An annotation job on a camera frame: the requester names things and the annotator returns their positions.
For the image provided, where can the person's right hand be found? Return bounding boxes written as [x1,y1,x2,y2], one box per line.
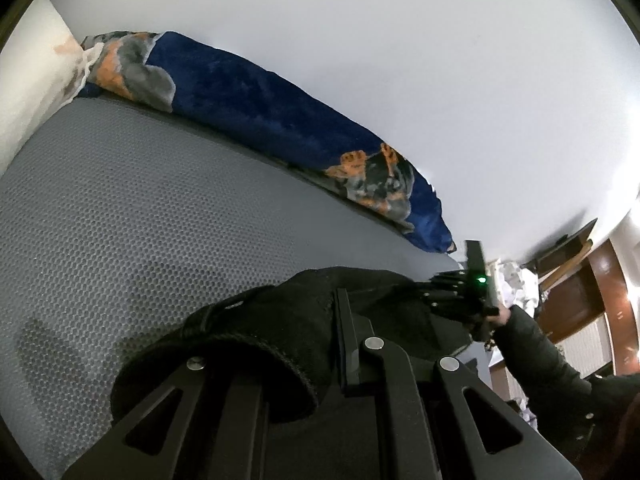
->
[486,304,512,346]

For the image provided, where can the white floral pillow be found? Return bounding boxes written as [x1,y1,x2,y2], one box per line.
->
[0,0,104,170]

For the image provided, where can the white patterned cloth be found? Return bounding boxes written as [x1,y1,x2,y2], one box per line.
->
[489,260,540,316]

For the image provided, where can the person's right forearm sleeve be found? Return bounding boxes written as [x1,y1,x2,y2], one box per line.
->
[497,306,639,479]

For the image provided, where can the blue floral blanket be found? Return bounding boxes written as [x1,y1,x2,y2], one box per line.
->
[81,32,456,254]

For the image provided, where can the brown wooden furniture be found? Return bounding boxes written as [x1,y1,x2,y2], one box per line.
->
[525,220,639,375]

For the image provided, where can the white radiator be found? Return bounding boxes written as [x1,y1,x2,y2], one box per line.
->
[556,314,613,378]

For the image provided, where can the grey mesh mattress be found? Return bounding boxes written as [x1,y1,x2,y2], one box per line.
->
[1,98,456,479]

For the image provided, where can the black pants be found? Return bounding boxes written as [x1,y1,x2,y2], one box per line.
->
[111,268,470,479]

